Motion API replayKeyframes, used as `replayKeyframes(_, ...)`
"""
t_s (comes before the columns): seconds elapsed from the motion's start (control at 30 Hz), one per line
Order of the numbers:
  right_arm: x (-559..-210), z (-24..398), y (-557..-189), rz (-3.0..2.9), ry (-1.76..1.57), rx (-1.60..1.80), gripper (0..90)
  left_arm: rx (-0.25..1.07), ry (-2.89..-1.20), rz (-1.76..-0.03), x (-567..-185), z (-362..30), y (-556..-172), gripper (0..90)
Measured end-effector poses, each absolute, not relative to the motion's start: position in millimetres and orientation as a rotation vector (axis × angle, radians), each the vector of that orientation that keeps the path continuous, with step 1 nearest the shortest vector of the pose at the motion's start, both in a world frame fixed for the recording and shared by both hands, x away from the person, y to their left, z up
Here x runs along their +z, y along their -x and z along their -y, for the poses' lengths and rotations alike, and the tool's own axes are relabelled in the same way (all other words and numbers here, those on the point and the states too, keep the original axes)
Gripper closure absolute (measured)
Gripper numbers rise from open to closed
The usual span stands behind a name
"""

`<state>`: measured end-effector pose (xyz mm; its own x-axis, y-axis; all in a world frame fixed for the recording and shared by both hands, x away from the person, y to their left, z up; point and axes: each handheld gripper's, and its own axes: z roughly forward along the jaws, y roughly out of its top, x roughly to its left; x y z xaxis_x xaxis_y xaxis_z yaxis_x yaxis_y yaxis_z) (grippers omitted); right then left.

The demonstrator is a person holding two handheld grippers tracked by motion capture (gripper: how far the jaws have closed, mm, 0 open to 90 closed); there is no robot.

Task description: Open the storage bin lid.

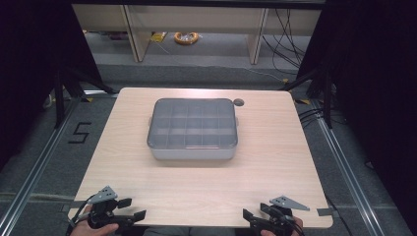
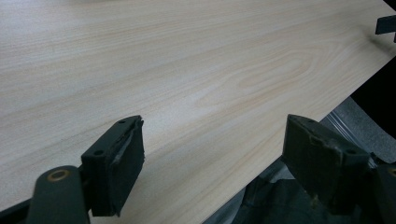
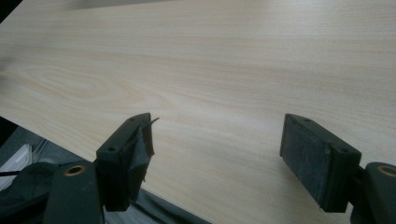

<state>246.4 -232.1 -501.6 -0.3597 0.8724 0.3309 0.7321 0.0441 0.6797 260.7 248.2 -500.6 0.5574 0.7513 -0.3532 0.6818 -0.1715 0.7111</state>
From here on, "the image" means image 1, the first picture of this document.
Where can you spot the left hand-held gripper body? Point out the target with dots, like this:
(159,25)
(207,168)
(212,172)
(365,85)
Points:
(104,209)

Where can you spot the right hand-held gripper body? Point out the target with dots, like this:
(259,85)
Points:
(275,219)

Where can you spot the person's right hand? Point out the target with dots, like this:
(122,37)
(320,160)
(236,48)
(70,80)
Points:
(297,226)

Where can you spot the person's left hand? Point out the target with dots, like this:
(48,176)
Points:
(82,230)

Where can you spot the grey tape piece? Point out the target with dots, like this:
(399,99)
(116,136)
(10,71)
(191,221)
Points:
(325,212)

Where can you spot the grey compartment box clear lid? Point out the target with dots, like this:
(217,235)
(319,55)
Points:
(192,128)

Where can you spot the dark round table grommet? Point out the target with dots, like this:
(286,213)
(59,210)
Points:
(238,102)

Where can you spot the yellow floor tape piece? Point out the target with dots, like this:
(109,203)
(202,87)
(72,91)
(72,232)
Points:
(305,101)
(88,99)

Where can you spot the black metal stand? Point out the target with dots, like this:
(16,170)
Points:
(327,98)
(59,98)

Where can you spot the dark curtain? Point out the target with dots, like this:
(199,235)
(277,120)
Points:
(29,65)
(377,82)

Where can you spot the yellow packet on floor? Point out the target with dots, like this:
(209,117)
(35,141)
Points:
(158,36)

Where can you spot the beige background desk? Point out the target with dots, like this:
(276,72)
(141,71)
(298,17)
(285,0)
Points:
(196,18)

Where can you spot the aluminium floor rail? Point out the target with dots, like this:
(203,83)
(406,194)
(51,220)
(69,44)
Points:
(32,175)
(344,170)

